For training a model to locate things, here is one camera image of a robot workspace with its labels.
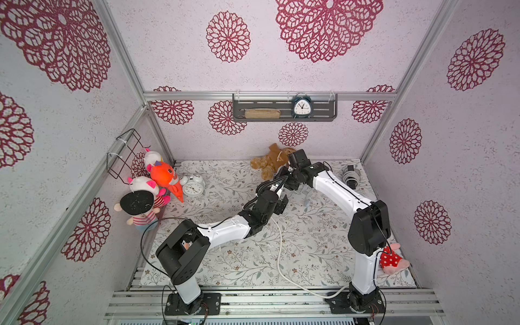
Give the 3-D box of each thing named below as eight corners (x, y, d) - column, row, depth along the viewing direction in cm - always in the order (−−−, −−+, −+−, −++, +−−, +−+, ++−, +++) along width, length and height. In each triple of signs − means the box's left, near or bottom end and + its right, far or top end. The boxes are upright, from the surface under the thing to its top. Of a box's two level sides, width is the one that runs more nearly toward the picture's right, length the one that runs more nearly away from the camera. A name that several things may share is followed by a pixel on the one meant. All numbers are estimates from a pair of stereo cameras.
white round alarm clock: (186, 199, 106) (178, 184, 96) (186, 190, 109) (179, 175, 100) (206, 195, 107) (200, 180, 98) (205, 187, 111) (200, 172, 101)
